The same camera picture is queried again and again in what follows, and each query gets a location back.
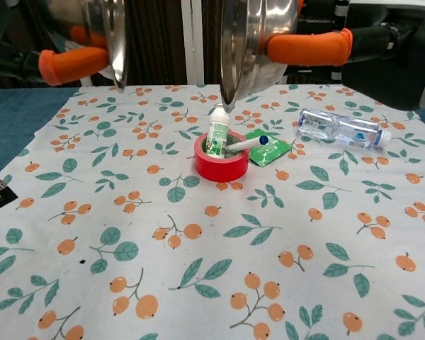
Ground stainless steel bowl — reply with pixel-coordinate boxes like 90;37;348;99
219;0;300;115
44;0;128;94

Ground floral printed tablecloth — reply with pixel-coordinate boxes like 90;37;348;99
0;84;425;340

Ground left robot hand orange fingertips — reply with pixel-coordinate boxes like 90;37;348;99
0;6;111;86

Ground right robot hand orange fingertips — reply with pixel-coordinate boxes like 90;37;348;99
267;0;425;113

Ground green sachet packet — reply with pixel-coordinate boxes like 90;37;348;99
246;128;290;167

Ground black cable metal connector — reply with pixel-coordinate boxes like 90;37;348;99
0;166;19;215

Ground clear plastic water bottle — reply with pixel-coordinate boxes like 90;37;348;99
296;108;392;151

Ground white partition frame post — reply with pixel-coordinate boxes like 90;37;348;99
181;0;205;85

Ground small white green bottle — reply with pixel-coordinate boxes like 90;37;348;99
205;103;230;159

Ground white marker blue cap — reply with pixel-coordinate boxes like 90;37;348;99
225;135;269;154

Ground red tape roll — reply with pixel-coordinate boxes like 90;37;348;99
193;131;251;183

